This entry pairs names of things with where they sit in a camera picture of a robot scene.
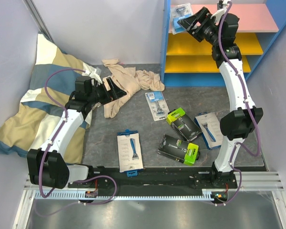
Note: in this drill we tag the beige cloth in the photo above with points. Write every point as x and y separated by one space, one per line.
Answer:
131 81

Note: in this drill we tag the patchwork pillow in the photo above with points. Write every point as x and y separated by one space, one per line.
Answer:
53 80

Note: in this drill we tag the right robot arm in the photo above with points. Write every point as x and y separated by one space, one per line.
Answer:
219 29

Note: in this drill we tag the blue blister razor pack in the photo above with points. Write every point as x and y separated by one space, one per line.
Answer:
179 12

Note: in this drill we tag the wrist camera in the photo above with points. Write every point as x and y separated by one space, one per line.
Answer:
94 74
222 6

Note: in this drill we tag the white razor box right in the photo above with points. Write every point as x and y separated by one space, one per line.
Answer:
210 126

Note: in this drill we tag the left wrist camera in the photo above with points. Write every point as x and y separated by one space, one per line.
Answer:
94 74

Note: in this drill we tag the white box blue razor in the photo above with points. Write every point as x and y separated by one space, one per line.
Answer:
129 152

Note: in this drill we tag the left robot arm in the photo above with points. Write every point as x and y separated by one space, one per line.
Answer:
46 165

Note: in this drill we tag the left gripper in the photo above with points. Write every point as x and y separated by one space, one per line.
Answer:
115 93

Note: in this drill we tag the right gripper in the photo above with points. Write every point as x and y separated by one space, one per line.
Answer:
203 17

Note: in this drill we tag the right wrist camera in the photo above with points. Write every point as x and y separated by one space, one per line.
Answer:
222 6

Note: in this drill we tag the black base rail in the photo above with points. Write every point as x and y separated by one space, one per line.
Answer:
194 177

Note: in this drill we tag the clear blister razor pack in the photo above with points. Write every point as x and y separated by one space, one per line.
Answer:
157 105

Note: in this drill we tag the blue shelf unit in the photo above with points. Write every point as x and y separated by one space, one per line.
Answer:
186 62

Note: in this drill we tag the slotted cable duct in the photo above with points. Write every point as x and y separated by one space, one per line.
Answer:
90 195

